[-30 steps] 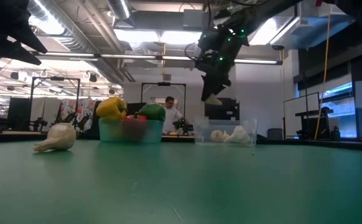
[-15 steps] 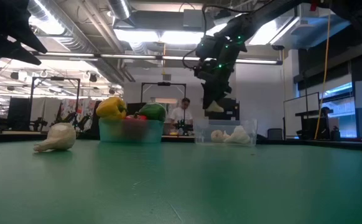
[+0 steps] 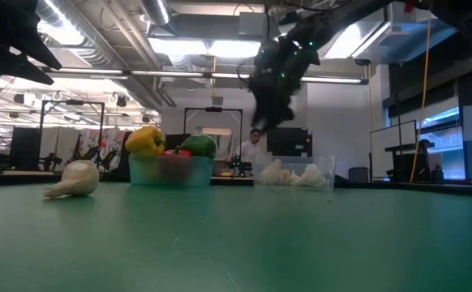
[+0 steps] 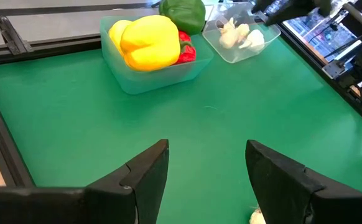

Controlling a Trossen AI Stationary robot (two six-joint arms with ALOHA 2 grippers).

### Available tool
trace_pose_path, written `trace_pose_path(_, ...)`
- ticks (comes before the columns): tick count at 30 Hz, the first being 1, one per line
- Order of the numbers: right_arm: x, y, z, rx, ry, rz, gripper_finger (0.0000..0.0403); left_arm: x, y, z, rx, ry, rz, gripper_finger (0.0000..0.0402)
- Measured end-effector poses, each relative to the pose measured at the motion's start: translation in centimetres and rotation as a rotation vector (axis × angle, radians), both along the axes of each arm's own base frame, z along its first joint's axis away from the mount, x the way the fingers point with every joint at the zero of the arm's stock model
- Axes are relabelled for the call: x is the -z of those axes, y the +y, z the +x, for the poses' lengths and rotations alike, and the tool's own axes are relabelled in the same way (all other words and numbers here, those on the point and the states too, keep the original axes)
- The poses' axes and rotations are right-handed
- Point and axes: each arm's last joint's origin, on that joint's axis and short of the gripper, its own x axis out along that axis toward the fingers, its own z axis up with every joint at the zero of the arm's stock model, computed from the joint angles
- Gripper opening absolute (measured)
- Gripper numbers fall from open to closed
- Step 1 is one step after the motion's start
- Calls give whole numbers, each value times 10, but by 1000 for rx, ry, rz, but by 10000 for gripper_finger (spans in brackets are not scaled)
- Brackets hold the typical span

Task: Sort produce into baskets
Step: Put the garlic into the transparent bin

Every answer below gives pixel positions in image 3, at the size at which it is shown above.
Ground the dark standing monitor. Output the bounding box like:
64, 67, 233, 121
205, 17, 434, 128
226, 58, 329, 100
8, 126, 41, 171

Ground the black wall monitor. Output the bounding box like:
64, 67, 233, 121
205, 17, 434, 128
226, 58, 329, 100
265, 127, 314, 157

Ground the black robot station frame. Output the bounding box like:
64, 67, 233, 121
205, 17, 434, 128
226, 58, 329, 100
37, 99, 106, 167
182, 106, 244, 157

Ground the clear plastic bin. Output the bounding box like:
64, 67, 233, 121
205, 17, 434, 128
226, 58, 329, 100
252, 152, 337, 192

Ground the white board on stand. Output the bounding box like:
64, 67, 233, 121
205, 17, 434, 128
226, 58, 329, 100
368, 119, 418, 182

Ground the silver ceiling duct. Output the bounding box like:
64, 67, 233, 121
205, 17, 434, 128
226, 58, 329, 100
138, 0, 173, 26

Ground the green table mat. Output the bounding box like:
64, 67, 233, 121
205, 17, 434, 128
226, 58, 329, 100
0, 181, 472, 292

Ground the large green bell pepper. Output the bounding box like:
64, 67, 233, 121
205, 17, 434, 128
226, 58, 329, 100
178, 133, 218, 160

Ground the person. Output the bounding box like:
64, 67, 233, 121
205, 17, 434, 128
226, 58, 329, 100
239, 127, 263, 165

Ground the yellow cord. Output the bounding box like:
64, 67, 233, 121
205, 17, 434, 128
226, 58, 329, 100
409, 15, 435, 183

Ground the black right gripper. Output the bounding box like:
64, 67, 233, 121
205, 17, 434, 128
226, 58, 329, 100
247, 36, 322, 134

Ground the teal plastic bin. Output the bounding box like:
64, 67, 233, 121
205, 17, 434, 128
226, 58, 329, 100
128, 154, 215, 188

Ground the large yellow bell pepper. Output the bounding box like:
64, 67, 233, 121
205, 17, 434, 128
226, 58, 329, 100
124, 125, 167, 157

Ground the black office chair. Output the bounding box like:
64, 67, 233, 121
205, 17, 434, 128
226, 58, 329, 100
348, 166, 370, 183

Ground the long ceiling light strip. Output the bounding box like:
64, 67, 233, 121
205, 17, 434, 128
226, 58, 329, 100
36, 67, 370, 86

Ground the black lab equipment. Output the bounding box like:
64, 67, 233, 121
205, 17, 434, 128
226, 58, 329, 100
384, 139, 444, 183

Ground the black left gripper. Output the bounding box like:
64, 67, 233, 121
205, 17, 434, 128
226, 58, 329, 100
0, 0, 63, 86

